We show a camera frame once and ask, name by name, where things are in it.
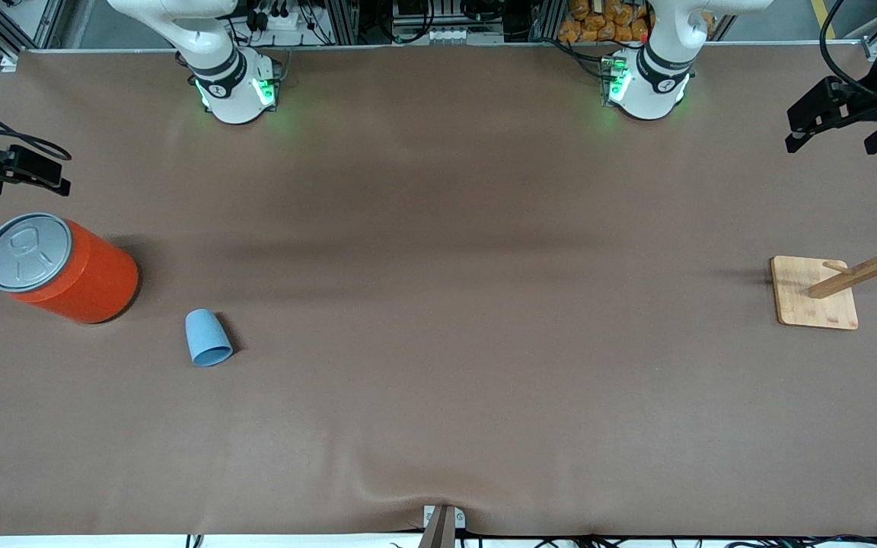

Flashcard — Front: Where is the light blue plastic cup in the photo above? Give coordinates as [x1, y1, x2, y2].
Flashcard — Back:
[184, 308, 234, 368]

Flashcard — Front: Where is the orange can with grey lid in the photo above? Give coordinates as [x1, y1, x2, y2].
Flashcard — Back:
[0, 212, 140, 326]

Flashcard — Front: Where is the wooden mug tree stand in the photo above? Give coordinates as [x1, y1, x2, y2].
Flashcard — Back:
[770, 204, 877, 331]

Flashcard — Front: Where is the orange packaged goods pile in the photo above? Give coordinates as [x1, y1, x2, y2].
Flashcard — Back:
[558, 0, 654, 43]

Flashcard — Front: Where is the white power strip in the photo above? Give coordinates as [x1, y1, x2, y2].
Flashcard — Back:
[254, 6, 311, 33]

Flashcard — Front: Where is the white multi-socket block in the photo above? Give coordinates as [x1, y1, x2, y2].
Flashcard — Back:
[422, 27, 486, 44]

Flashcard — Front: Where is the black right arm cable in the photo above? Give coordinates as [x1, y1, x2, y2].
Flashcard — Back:
[0, 90, 72, 162]

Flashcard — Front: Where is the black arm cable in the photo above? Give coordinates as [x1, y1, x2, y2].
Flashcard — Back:
[819, 0, 877, 104]
[0, 90, 72, 162]

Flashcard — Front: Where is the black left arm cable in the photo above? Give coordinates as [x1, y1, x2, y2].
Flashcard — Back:
[819, 0, 877, 104]

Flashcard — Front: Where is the metal clamp bracket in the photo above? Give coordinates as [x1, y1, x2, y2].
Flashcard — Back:
[417, 505, 467, 548]

